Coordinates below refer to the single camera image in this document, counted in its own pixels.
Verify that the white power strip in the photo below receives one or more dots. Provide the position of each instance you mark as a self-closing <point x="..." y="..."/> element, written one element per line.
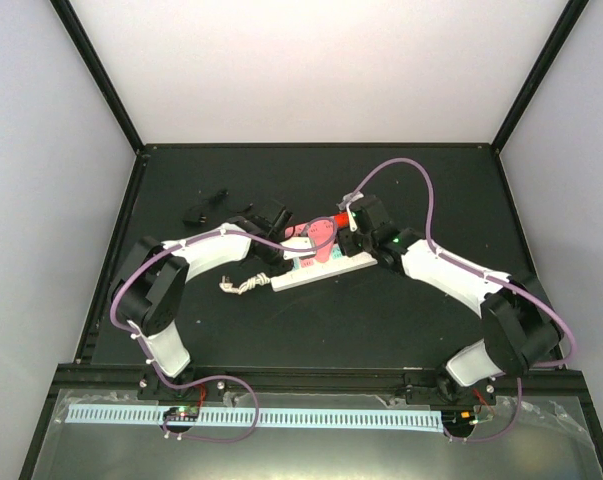
<point x="309" y="270"/>

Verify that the red cube plug adapter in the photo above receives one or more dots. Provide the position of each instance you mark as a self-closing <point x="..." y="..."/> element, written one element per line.
<point x="340" y="220"/>

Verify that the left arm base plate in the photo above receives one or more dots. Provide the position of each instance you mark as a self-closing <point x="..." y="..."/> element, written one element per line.
<point x="191" y="392"/>

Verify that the pink triangular plug adapter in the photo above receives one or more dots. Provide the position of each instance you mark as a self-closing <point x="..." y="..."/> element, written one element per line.
<point x="321" y="231"/>

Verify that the right black frame post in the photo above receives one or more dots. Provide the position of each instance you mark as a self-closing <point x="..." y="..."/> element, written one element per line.
<point x="553" y="45"/>

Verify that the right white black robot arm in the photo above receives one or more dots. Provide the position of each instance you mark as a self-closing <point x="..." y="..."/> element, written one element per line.
<point x="518" y="330"/>

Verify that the left black frame post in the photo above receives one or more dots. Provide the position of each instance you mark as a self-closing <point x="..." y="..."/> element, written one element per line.
<point x="80" y="39"/>

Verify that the black frame post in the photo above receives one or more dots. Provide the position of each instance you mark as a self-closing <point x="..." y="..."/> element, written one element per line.
<point x="553" y="45"/>
<point x="80" y="39"/>

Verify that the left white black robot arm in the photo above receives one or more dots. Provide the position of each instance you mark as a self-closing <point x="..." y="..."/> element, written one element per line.
<point x="146" y="294"/>

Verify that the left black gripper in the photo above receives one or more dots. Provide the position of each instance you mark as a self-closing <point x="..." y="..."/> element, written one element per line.
<point x="286" y="267"/>

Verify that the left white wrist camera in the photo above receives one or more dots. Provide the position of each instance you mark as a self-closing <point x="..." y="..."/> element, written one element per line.
<point x="298" y="247"/>

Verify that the white slotted cable duct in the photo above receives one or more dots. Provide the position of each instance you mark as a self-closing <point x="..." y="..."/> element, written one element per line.
<point x="297" y="418"/>

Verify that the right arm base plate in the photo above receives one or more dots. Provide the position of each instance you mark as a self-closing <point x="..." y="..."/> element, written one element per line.
<point x="436" y="388"/>

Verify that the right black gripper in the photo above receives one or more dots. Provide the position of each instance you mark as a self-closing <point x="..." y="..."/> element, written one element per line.
<point x="346" y="245"/>

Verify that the black plug with thin cable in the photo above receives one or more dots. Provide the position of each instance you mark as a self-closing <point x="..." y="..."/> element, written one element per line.
<point x="199" y="214"/>

